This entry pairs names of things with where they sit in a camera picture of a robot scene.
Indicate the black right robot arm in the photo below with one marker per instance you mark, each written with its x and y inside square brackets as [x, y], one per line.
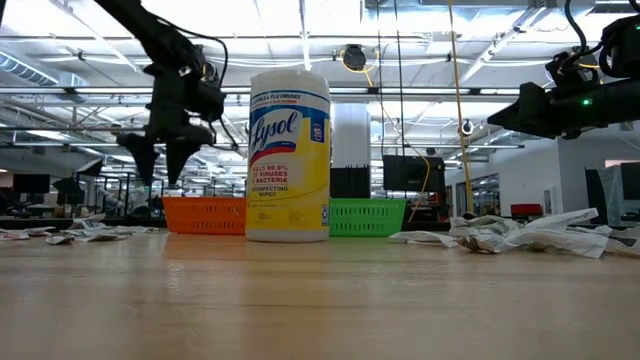
[622, 100]

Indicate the patterned grey panel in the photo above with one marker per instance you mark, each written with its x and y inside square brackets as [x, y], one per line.
[612, 195]

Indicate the green plastic basket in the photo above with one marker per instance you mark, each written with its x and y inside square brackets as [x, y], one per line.
[367, 218]

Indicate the Lysol wipes canister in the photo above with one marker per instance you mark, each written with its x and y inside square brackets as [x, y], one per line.
[287, 165]

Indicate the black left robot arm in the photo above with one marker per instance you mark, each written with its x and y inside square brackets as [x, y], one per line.
[150, 30]

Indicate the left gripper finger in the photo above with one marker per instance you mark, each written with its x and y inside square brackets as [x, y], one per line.
[142, 155]
[180, 155]

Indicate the alcohol antiseptic pad packet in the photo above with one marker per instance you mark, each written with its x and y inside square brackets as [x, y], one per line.
[89, 221]
[12, 234]
[132, 230]

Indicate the black aluminium table frame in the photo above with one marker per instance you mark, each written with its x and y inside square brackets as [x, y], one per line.
[155, 223]

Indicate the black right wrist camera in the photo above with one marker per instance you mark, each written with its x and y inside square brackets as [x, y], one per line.
[570, 75]

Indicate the red topped stand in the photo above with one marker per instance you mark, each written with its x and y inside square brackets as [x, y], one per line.
[526, 210]

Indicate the black studio softbox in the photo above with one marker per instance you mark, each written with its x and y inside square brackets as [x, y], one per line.
[68, 190]
[89, 167]

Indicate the orange plastic basket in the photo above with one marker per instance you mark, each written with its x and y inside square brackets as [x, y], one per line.
[205, 216]

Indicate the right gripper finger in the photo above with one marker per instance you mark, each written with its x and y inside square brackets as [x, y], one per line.
[522, 112]

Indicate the white packet dark square print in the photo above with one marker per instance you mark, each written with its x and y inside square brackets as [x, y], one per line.
[482, 244]
[480, 223]
[622, 241]

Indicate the black monitor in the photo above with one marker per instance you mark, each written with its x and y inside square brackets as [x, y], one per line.
[412, 174]

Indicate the white bow-shaped wrapper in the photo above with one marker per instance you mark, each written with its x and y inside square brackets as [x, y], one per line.
[425, 239]
[560, 241]

